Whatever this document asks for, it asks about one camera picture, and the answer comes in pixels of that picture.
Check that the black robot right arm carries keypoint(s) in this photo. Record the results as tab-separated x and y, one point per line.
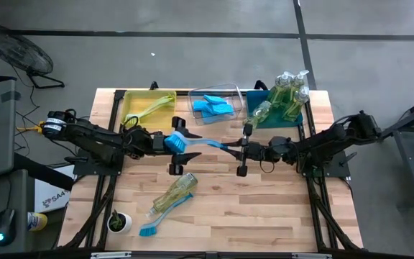
329	138

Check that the blue dish brush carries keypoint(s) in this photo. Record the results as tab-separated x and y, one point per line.
167	214
174	142

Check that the clear plastic bin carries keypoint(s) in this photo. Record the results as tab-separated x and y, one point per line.
235	97

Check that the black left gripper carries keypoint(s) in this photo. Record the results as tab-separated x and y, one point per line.
144	142

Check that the teal plastic tray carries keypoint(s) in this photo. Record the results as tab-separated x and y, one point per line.
279	120

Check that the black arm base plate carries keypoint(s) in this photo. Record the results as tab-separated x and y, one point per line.
85	167
336	171

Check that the white pot with succulent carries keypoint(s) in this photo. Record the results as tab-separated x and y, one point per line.
119	223

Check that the yellow and white can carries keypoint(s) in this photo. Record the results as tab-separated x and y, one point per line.
37	221

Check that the yellow plastic tray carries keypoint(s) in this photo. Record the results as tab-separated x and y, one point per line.
135	104

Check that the large black floor fan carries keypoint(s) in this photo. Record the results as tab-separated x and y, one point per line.
16	50

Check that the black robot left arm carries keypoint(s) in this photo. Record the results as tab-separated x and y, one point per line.
95	135

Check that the yellow-green dish brush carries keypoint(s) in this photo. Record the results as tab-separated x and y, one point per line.
153	108

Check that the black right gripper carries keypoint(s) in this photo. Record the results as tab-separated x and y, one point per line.
257	153

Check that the black computer mouse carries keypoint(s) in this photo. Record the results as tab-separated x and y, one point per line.
4	224

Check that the dark gray stand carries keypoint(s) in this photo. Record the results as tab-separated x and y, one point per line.
412	154

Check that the white printed box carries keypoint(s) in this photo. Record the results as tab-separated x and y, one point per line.
52	194

